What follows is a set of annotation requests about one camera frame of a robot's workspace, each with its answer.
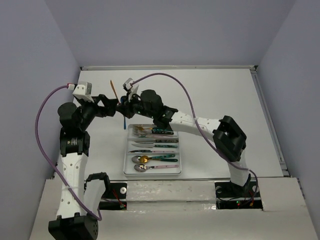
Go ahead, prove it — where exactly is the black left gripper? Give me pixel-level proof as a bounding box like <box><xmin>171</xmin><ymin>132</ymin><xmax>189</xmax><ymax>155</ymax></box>
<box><xmin>77</xmin><ymin>94</ymin><xmax>118</xmax><ymax>131</ymax></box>

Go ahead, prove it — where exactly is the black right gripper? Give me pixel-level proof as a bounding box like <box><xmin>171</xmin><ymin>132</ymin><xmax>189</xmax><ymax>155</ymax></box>
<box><xmin>115</xmin><ymin>90</ymin><xmax>155</xmax><ymax>119</ymax></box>

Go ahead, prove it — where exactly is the fork with dark marbled handle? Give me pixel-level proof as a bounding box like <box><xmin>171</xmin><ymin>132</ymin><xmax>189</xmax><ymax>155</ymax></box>
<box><xmin>132</xmin><ymin>127</ymin><xmax>175</xmax><ymax>138</ymax></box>

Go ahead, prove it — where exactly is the orange plastic knife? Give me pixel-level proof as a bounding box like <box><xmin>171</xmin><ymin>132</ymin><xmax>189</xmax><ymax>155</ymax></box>
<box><xmin>109</xmin><ymin>80</ymin><xmax>120</xmax><ymax>104</ymax></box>

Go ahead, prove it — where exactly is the fork with pink handle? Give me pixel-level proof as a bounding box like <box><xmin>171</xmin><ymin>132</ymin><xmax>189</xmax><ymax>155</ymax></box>
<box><xmin>138</xmin><ymin>134</ymin><xmax>178</xmax><ymax>139</ymax></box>

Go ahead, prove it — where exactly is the gold fork dark-green handle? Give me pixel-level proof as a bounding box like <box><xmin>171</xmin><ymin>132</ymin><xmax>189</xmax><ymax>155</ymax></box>
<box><xmin>132</xmin><ymin>125</ymin><xmax>153</xmax><ymax>132</ymax></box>

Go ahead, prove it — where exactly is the knife with teal marbled handle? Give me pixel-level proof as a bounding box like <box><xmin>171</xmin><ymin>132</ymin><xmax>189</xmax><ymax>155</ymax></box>
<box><xmin>132</xmin><ymin>139</ymin><xmax>179</xmax><ymax>144</ymax></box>

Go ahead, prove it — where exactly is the knife with pink handle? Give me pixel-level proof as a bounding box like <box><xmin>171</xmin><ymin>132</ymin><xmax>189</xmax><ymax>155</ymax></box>
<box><xmin>128</xmin><ymin>149</ymin><xmax>177</xmax><ymax>154</ymax></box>

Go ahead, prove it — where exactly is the knife with marbled dark handle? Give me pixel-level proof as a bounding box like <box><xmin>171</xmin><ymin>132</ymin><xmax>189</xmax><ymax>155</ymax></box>
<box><xmin>131</xmin><ymin>143</ymin><xmax>179</xmax><ymax>149</ymax></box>

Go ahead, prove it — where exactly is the spoon with teal marbled handle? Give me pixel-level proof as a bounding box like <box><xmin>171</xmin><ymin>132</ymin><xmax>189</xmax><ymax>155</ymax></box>
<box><xmin>131</xmin><ymin>154</ymin><xmax>175</xmax><ymax>164</ymax></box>

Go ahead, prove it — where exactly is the gold spoon dark-green handle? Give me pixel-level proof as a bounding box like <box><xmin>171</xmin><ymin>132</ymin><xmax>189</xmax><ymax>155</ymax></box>
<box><xmin>137</xmin><ymin>155</ymin><xmax>178</xmax><ymax>164</ymax></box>

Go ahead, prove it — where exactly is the spoon with pink handle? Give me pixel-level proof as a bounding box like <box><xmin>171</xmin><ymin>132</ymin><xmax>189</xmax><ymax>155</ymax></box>
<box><xmin>133</xmin><ymin>163</ymin><xmax>180</xmax><ymax>173</ymax></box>

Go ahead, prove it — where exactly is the blue metallic spoon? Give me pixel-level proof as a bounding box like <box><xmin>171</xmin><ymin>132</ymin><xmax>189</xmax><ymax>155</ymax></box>
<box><xmin>120</xmin><ymin>96</ymin><xmax>127</xmax><ymax>130</ymax></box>

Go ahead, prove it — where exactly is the all-silver fork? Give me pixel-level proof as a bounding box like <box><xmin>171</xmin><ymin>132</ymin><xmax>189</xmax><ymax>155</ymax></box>
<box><xmin>132</xmin><ymin>128</ymin><xmax>165</xmax><ymax>138</ymax></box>

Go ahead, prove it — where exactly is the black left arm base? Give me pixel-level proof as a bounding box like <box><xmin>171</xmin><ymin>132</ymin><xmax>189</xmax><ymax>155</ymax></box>
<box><xmin>84</xmin><ymin>172</ymin><xmax>127</xmax><ymax>211</ymax></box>

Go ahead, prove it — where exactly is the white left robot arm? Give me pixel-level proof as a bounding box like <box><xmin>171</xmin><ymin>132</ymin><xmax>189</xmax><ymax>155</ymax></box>
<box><xmin>48</xmin><ymin>94</ymin><xmax>118</xmax><ymax>240</ymax></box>

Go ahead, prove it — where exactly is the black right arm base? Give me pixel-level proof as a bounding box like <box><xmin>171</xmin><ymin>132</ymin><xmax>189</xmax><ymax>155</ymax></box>
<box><xmin>214</xmin><ymin>178</ymin><xmax>263</xmax><ymax>210</ymax></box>

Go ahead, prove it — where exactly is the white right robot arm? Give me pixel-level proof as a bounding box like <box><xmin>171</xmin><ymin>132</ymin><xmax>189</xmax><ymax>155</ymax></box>
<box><xmin>116</xmin><ymin>89</ymin><xmax>251</xmax><ymax>196</ymax></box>

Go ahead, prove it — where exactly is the white three-compartment tray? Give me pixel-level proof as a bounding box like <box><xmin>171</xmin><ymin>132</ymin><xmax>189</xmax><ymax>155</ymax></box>
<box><xmin>123</xmin><ymin>124</ymin><xmax>182</xmax><ymax>177</ymax></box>

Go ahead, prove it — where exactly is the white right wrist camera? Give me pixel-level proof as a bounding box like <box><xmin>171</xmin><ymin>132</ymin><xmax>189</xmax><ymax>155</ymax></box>
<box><xmin>122</xmin><ymin>78</ymin><xmax>139</xmax><ymax>102</ymax></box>

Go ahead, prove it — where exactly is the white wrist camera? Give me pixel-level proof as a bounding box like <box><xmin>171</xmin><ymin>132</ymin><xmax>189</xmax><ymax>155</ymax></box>
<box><xmin>67</xmin><ymin>81</ymin><xmax>93</xmax><ymax>102</ymax></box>
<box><xmin>122</xmin><ymin>78</ymin><xmax>139</xmax><ymax>102</ymax></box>

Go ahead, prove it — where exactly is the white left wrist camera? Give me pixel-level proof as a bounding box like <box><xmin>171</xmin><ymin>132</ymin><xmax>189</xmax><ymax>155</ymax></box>
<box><xmin>67</xmin><ymin>81</ymin><xmax>93</xmax><ymax>102</ymax></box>

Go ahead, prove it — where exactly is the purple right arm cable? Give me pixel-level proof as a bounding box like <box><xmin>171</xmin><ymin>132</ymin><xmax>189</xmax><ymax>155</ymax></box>
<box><xmin>129</xmin><ymin>72</ymin><xmax>260</xmax><ymax>201</ymax></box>

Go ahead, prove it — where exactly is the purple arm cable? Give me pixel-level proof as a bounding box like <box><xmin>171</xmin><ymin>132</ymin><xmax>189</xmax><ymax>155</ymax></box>
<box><xmin>34</xmin><ymin>84</ymin><xmax>103</xmax><ymax>221</ymax></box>
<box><xmin>129</xmin><ymin>72</ymin><xmax>260</xmax><ymax>201</ymax></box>

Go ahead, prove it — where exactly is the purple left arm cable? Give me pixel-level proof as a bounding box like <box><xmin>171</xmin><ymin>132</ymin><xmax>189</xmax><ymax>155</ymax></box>
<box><xmin>34</xmin><ymin>84</ymin><xmax>103</xmax><ymax>221</ymax></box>

